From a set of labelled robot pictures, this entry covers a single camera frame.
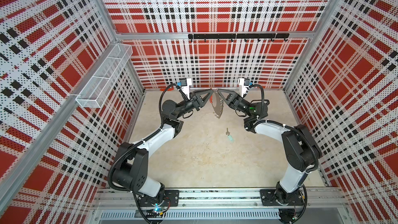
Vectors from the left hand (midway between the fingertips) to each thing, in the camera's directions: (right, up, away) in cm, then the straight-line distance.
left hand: (213, 93), depth 67 cm
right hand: (+2, 0, 0) cm, 2 cm away
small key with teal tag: (+11, -25, +29) cm, 40 cm away
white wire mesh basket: (-70, +3, +24) cm, 74 cm away
